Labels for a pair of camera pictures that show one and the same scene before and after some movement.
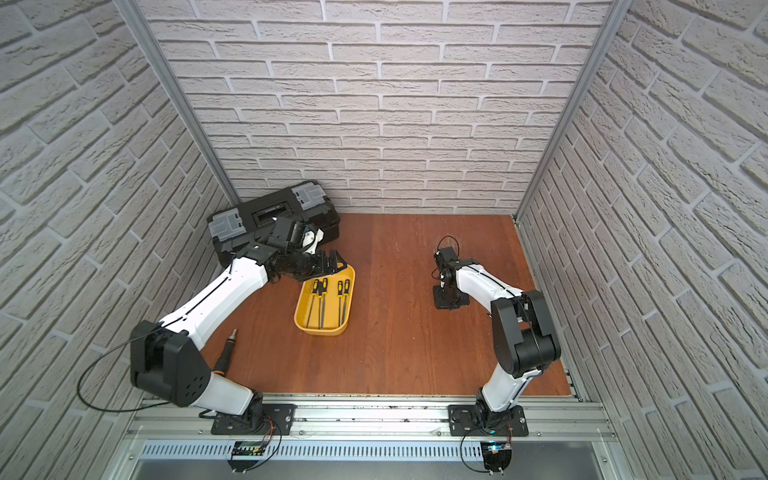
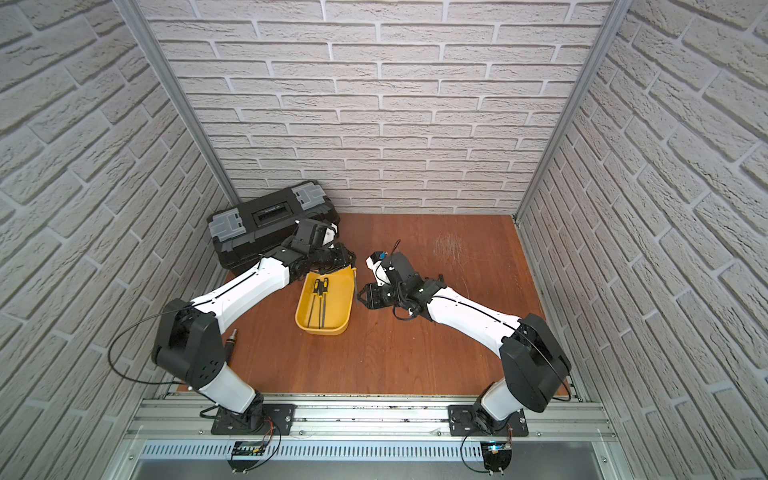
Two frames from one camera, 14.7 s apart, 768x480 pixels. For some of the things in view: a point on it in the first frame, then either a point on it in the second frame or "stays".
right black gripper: [442, 303] → [371, 296]
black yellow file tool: [313, 294] stays
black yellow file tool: [324, 293] stays
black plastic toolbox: [234, 228] stays
